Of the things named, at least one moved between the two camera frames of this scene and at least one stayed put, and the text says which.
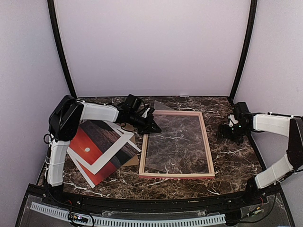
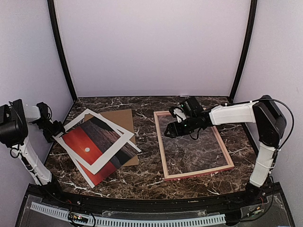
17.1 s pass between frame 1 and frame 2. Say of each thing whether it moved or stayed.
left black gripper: moved
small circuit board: stayed
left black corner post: stayed
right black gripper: moved
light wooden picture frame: moved
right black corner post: stayed
